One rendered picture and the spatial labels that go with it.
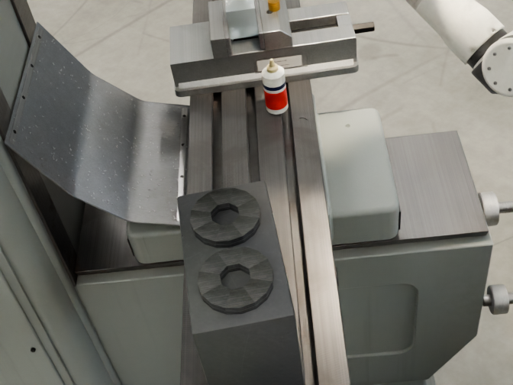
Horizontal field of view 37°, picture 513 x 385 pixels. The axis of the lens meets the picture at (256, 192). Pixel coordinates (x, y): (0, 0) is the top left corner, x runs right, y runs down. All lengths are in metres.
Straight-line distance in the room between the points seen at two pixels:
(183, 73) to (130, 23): 1.92
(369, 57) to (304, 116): 1.61
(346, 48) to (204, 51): 0.26
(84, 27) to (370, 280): 2.19
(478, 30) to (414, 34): 2.00
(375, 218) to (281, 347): 0.50
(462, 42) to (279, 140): 0.40
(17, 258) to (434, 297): 0.80
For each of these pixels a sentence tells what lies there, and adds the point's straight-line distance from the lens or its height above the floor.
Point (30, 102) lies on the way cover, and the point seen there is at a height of 1.04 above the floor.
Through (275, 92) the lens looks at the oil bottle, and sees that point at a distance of 1.36.
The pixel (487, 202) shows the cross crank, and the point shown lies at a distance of 1.61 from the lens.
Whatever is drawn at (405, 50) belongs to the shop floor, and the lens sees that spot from 3.01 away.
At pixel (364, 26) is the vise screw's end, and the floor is 0.95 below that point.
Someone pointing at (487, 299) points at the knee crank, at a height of 0.49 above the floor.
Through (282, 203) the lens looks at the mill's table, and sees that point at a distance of 1.24.
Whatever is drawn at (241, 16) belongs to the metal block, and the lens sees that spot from 1.42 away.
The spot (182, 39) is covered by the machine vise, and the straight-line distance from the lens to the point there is 1.50.
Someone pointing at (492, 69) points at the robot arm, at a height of 1.17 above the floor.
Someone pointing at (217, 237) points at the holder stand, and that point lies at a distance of 0.95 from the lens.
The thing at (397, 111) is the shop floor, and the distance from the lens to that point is 2.75.
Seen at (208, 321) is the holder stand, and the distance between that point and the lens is 0.90.
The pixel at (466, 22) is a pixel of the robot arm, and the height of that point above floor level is 1.19.
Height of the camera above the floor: 1.83
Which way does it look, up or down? 47 degrees down
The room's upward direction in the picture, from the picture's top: 9 degrees counter-clockwise
